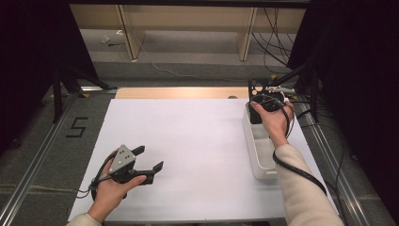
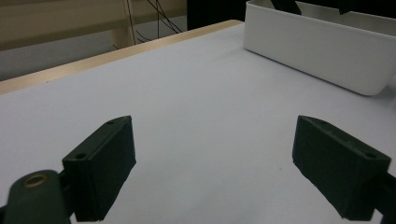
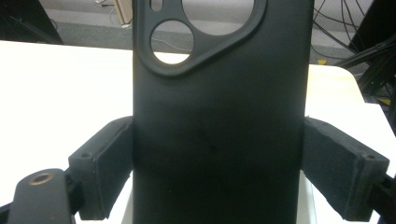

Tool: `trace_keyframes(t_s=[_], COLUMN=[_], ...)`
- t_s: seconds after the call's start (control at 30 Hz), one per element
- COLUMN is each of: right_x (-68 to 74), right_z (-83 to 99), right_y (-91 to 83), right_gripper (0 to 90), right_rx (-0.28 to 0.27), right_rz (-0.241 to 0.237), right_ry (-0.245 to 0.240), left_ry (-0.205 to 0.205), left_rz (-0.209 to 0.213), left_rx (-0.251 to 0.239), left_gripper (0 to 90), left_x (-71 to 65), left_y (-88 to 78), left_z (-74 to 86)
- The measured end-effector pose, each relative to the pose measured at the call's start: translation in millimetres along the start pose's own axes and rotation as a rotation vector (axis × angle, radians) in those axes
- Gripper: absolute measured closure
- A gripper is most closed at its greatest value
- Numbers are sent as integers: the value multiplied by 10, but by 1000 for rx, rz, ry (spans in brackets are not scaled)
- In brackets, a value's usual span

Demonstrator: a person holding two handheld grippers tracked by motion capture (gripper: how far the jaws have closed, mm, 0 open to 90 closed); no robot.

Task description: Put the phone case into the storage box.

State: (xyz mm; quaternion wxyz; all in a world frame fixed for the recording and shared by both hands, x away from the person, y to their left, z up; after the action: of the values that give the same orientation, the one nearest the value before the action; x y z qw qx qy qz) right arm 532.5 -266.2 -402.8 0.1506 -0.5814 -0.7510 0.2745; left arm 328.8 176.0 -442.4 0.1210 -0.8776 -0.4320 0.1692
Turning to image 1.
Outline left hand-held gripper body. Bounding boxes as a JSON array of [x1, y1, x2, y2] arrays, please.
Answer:
[[107, 143, 147, 185]]

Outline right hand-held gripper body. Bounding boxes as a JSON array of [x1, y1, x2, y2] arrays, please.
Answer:
[[250, 85, 296, 114]]

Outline white plastic bin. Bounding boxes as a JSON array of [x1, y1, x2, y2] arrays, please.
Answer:
[[242, 101, 288, 181]]

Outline person's right hand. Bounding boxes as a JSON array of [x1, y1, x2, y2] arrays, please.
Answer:
[[250, 100, 295, 149]]

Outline person's left hand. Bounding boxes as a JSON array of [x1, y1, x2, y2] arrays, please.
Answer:
[[88, 150, 148, 224]]

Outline white table mat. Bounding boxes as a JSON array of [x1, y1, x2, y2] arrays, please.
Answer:
[[67, 97, 340, 223]]

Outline black metal stand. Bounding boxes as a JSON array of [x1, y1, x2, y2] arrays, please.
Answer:
[[267, 60, 321, 123], [51, 64, 119, 124]]

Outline black curtain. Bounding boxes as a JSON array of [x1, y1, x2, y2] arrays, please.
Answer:
[[286, 0, 399, 218], [0, 0, 99, 154]]

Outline beige wooden shelf unit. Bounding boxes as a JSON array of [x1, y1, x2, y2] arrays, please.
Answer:
[[69, 4, 307, 62]]

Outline black overhead bar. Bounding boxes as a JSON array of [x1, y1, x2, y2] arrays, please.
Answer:
[[69, 0, 311, 8]]

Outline left hand-held gripper cable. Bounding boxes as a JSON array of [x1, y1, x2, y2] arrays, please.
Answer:
[[75, 152, 118, 202]]

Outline hand-held gripper cable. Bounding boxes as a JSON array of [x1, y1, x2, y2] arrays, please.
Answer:
[[75, 152, 118, 202], [250, 93, 327, 196]]

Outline right hand-held gripper cable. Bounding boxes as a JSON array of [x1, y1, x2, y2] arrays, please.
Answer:
[[250, 93, 327, 196]]

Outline aluminium floor rail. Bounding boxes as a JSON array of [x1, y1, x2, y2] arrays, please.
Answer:
[[295, 99, 373, 226], [0, 86, 117, 226]]

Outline black hanging cables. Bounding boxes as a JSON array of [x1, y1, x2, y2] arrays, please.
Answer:
[[251, 8, 297, 74]]

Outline white floor cable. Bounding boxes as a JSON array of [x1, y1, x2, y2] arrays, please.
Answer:
[[137, 37, 252, 83]]

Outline black floor cable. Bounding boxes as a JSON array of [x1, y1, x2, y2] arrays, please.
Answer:
[[295, 100, 359, 226]]

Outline beige floor cable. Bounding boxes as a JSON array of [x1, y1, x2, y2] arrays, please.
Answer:
[[0, 184, 79, 193]]

